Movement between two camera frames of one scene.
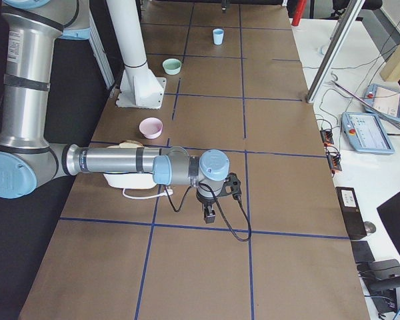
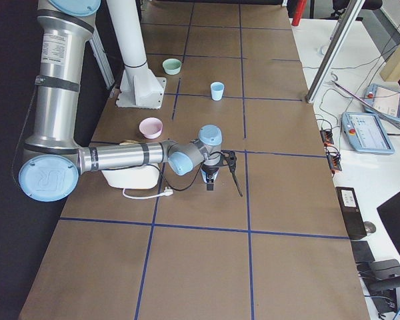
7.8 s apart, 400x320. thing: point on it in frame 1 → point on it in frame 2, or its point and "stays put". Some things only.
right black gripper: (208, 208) → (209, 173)
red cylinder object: (299, 11) stays put
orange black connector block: (327, 137) stays put
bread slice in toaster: (131, 144) stays put
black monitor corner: (397, 215) stays put
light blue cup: (218, 35) → (217, 91)
